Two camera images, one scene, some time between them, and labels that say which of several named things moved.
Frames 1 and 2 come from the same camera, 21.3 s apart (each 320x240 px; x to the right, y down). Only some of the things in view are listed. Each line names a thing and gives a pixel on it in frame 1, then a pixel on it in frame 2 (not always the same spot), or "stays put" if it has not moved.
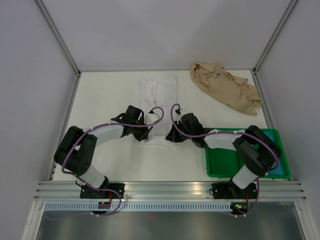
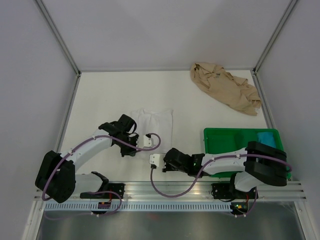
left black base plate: [88, 192] stays put
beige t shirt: [234, 91] stays put
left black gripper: [144, 135] → [131, 152]
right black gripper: [172, 136] → [166, 168]
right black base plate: [231, 191] stays put
